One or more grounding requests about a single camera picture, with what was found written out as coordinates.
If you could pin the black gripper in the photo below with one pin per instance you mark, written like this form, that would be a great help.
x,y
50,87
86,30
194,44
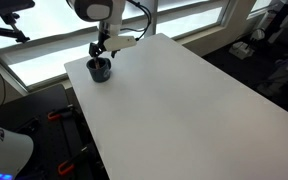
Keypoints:
x,y
94,49

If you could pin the red Expo marker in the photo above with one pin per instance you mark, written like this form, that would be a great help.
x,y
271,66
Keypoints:
x,y
97,65

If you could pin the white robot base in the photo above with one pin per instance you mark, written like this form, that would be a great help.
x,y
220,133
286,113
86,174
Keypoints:
x,y
15,152

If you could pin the dark blue mug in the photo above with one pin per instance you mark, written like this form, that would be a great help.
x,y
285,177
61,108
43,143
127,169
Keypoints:
x,y
103,73

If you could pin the orange black upper clamp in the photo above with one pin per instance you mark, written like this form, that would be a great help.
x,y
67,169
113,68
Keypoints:
x,y
61,113

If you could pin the orange black clamp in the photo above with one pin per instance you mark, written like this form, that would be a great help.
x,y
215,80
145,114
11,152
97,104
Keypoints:
x,y
69,165
61,113

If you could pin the black side table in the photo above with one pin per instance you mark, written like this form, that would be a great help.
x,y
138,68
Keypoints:
x,y
54,141

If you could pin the orange black lower clamp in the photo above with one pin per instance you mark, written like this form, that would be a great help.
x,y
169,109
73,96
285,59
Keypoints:
x,y
69,165

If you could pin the white device on floor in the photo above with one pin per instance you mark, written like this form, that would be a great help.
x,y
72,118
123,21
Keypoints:
x,y
241,50

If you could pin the grey office chair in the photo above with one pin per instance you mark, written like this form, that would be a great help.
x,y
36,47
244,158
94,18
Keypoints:
x,y
276,81

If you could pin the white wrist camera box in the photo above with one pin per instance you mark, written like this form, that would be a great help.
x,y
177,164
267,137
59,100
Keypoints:
x,y
119,42

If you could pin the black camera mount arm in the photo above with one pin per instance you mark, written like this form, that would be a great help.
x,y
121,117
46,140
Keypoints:
x,y
8,14

